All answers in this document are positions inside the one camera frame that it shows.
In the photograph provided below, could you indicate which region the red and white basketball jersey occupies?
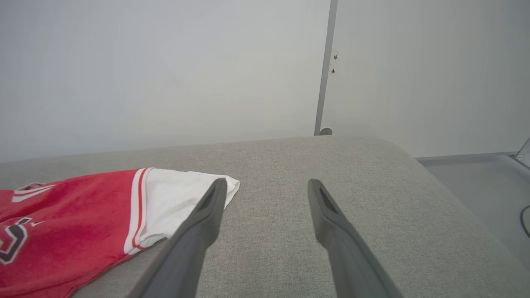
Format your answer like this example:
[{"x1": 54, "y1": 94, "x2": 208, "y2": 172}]
[{"x1": 0, "y1": 167, "x2": 241, "y2": 298}]

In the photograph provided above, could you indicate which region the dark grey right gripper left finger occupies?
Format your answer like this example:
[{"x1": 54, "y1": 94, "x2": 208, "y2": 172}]
[{"x1": 128, "y1": 178, "x2": 228, "y2": 298}]

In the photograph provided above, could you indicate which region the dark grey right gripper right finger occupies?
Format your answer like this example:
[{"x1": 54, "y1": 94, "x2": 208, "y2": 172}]
[{"x1": 307, "y1": 178, "x2": 403, "y2": 298}]

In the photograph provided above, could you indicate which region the black floor cable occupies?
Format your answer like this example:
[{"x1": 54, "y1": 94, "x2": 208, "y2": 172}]
[{"x1": 520, "y1": 205, "x2": 530, "y2": 239}]

